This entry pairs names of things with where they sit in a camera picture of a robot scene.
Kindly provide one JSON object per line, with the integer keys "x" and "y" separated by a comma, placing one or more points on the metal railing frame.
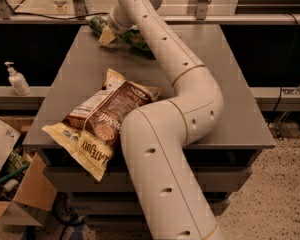
{"x": 172, "y": 11}

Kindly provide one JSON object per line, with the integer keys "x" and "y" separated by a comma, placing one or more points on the open cardboard box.
{"x": 26, "y": 196}

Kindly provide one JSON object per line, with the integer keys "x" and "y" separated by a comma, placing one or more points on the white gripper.
{"x": 117, "y": 25}

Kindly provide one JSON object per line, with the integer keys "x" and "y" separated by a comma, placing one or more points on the grey drawer cabinet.
{"x": 240, "y": 127}

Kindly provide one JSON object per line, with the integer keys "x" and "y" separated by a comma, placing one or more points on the white pump bottle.
{"x": 17, "y": 80}

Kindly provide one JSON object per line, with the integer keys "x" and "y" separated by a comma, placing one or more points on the brown sea salt chip bag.
{"x": 101, "y": 130}

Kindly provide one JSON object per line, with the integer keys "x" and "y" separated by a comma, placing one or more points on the green can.
{"x": 97, "y": 25}

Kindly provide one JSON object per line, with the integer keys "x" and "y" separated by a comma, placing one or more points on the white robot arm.
{"x": 153, "y": 136}

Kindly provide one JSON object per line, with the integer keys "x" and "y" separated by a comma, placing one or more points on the brown white chip bag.
{"x": 69, "y": 130}

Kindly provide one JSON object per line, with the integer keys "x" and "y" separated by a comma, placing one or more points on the green chip bag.
{"x": 134, "y": 38}

